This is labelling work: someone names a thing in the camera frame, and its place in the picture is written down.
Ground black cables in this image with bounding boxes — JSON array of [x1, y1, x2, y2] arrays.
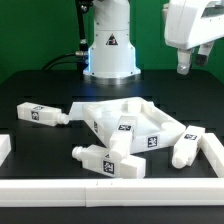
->
[[41, 0, 90, 72]]

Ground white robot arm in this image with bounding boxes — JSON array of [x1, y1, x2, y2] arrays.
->
[[83, 0, 224, 84]]

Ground white marker plate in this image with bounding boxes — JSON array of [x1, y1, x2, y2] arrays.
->
[[69, 102, 101, 121]]

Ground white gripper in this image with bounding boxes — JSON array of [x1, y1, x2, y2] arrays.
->
[[164, 0, 224, 75]]

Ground white rail barrier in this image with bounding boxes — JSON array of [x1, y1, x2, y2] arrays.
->
[[200, 133, 224, 178], [0, 178, 224, 207]]

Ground white left rail block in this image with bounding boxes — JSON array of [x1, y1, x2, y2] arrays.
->
[[0, 134, 11, 166]]

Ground white desk top tray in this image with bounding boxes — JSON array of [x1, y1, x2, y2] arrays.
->
[[82, 97, 186, 154]]

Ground white right rail barrier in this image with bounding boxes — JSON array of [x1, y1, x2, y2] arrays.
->
[[200, 133, 224, 178]]

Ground white front rail barrier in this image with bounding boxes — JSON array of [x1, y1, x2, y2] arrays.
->
[[0, 178, 224, 207]]

